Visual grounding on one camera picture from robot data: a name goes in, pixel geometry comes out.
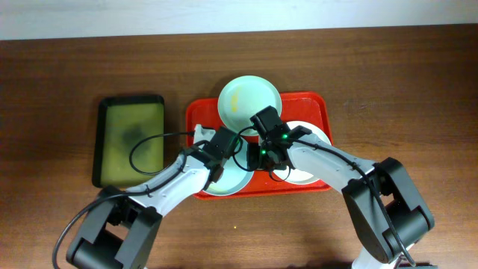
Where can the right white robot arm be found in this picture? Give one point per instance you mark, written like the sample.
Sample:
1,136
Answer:
388,213

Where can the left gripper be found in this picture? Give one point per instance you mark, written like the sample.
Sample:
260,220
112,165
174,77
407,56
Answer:
217,172

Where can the white plate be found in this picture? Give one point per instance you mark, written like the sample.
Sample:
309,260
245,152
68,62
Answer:
298,177

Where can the black tray with green liquid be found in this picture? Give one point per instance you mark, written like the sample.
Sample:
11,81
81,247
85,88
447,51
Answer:
128,149

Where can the red plastic serving tray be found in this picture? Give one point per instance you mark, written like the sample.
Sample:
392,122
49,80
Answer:
303,106

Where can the light green plate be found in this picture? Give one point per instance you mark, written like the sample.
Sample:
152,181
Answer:
243,97

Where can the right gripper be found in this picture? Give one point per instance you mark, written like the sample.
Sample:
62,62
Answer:
255,161

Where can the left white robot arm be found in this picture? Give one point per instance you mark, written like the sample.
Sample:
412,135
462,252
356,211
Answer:
120,227

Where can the light blue plate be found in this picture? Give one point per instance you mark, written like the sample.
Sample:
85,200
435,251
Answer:
233,178

